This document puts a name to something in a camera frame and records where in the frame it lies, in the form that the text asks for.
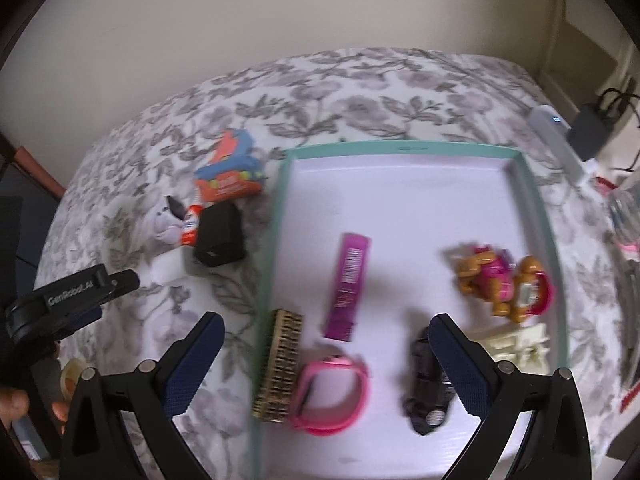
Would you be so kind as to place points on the white charger block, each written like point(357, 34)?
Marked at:
point(167, 266)

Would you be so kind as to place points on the teal rimmed white tray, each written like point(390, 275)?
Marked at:
point(410, 200)

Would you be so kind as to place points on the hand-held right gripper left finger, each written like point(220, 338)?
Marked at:
point(197, 355)

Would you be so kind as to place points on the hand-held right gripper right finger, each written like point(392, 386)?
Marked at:
point(457, 365)

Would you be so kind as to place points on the pink smart band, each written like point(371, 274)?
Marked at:
point(345, 395)

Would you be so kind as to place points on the black power adapter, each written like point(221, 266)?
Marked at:
point(592, 130)

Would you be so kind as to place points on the dark cabinet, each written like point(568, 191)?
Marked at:
point(20, 230)

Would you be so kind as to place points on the small red white toy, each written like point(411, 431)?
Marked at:
point(191, 225)

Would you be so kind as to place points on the black toy car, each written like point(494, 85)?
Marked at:
point(420, 390)

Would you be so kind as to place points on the white shelf rack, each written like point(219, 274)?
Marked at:
point(595, 35)

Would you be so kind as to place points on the cream hair claw clip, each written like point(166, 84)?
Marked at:
point(520, 347)

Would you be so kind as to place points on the clear plastic container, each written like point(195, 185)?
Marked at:
point(625, 217)

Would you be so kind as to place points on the orange carrot knife toy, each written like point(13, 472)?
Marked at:
point(230, 182)

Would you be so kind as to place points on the magenta rectangular packet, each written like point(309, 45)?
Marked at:
point(347, 285)

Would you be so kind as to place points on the black slim device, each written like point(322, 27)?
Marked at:
point(631, 320)

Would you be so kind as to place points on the person's left hand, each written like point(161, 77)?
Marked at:
point(12, 405)

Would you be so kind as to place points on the white power strip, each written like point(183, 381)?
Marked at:
point(560, 142)

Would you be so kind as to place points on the blue pink toy piece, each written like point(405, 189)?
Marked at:
point(235, 144)

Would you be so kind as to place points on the black charger block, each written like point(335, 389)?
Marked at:
point(220, 235)

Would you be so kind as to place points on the pink brown puppy toy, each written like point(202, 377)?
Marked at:
point(500, 280)

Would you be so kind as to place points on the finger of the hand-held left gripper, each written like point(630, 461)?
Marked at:
point(80, 321)
point(122, 285)

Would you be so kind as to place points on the gold perforated block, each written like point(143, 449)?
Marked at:
point(280, 365)

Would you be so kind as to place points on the orange brown board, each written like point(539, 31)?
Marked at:
point(42, 172)

